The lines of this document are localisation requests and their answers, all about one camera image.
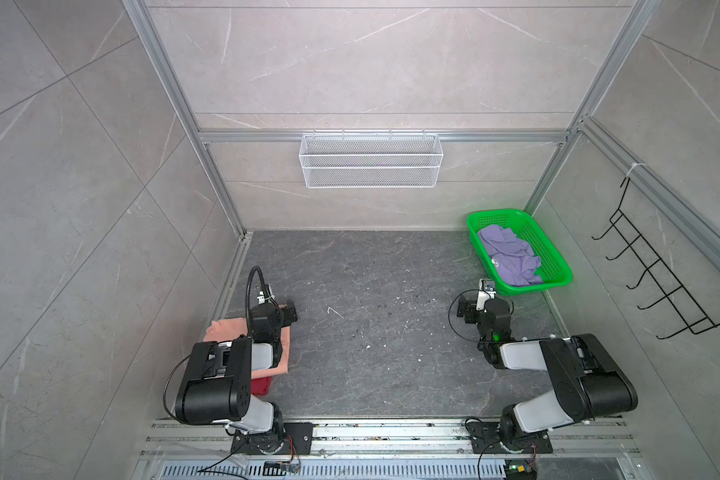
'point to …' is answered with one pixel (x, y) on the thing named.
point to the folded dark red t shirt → (260, 386)
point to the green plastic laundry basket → (554, 270)
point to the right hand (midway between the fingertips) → (477, 292)
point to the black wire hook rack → (696, 320)
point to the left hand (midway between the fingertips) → (271, 296)
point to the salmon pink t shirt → (225, 329)
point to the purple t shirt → (512, 257)
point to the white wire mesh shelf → (370, 161)
